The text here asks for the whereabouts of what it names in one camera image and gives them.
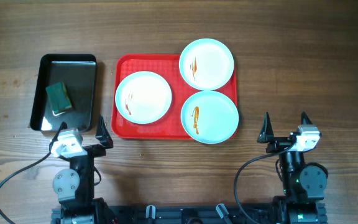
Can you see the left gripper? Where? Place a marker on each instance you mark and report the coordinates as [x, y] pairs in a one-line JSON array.
[[99, 150]]

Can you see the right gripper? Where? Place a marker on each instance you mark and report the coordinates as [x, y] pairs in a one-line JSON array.
[[266, 135]]

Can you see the green scrubbing sponge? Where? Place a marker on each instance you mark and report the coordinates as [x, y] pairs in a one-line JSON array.
[[59, 99]]

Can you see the white plate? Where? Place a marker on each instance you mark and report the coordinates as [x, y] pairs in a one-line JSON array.
[[206, 64], [143, 97], [209, 117]]

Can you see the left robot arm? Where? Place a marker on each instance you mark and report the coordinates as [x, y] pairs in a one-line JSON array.
[[74, 186]]

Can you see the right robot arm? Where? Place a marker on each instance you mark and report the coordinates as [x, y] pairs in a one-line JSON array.
[[303, 183]]

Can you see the black metal tray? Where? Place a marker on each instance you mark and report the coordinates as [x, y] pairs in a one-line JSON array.
[[78, 73]]

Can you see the red plastic tray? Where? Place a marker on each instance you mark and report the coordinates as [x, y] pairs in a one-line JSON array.
[[168, 127]]

